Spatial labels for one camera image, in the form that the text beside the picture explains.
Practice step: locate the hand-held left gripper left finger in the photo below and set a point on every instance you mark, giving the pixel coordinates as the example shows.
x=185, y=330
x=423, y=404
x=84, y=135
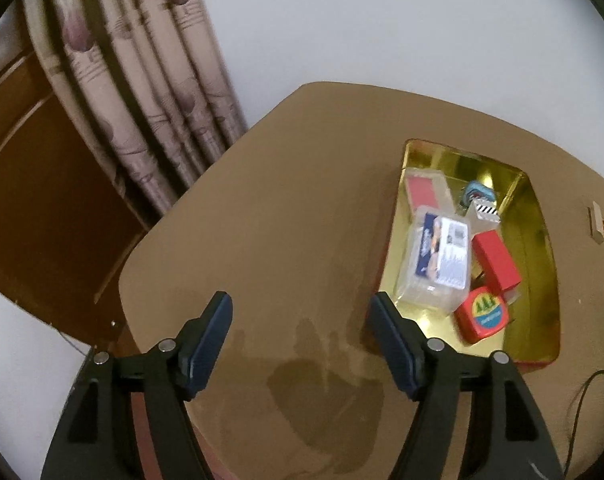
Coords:
x=209, y=340

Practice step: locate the white striped block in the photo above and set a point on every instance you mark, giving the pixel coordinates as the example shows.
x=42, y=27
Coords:
x=487, y=210

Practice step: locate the brown wooden door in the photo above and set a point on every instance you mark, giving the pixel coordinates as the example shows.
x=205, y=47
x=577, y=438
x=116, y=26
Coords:
x=42, y=210

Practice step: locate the red foil packet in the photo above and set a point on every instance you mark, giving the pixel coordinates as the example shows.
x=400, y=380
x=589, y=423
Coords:
x=424, y=192

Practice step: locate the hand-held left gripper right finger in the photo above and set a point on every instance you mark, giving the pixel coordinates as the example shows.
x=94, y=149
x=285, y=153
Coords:
x=396, y=340

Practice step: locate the red tape measure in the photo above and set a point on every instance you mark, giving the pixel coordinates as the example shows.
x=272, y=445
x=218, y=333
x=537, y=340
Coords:
x=484, y=315

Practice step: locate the red block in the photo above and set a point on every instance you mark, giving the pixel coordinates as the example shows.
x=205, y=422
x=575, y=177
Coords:
x=496, y=260

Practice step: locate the gold metal tin tray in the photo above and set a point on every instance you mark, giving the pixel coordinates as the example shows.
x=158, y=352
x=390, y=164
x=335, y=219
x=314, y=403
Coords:
x=531, y=280

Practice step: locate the blue printed card pack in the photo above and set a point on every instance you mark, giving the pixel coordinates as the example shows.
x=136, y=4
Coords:
x=441, y=252

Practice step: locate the blue toy car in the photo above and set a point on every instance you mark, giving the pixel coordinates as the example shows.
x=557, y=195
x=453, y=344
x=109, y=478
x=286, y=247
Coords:
x=476, y=194

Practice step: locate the clear plastic card box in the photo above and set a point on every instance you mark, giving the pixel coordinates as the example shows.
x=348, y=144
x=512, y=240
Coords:
x=434, y=260

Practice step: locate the beige patterned curtain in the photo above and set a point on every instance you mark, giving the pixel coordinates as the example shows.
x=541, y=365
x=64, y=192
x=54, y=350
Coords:
x=132, y=85

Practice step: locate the beige wooden block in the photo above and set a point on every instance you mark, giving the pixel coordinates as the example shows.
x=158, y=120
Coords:
x=596, y=222

